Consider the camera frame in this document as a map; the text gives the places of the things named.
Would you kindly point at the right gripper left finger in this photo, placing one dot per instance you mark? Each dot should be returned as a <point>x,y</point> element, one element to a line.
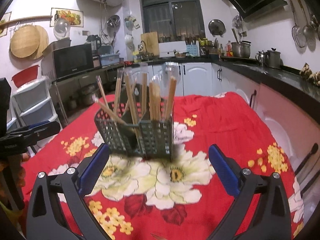
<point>45,218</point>

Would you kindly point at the hanging strainer ladle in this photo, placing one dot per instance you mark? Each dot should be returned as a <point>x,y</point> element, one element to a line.
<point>297,34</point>

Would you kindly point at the steel kettle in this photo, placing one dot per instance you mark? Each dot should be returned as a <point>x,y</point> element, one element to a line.
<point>273,59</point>

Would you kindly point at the round bamboo tray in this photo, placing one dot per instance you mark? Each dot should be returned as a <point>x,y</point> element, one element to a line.
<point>25,41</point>

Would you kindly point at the dark green utensil basket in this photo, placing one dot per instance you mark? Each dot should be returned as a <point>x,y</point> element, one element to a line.
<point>148,139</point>

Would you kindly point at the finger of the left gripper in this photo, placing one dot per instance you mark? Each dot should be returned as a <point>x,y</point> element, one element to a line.
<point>17,141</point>

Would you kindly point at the chopsticks pair long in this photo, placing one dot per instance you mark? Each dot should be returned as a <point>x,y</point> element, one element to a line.
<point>112,115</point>

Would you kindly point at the red floral tablecloth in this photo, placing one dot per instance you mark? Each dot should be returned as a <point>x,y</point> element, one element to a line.
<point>184,198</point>

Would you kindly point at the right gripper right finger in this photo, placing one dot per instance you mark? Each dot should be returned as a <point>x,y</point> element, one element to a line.
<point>271,218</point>

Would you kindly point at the steel stock pot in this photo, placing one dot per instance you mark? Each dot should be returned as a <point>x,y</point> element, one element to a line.
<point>241,49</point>

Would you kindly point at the chopsticks pair bottom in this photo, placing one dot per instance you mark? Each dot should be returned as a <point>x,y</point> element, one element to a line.
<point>131,101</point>

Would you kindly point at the white plastic drawer unit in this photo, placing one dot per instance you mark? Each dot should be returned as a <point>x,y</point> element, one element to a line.
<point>33,104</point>

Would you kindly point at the wooden cutting board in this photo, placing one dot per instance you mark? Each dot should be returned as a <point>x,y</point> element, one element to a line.
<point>151,42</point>

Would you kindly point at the black microwave oven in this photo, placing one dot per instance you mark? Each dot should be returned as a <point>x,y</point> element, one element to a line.
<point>67,61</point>

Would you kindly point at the hanging pot lid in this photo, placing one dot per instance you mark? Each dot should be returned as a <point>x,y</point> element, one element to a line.
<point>216,27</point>

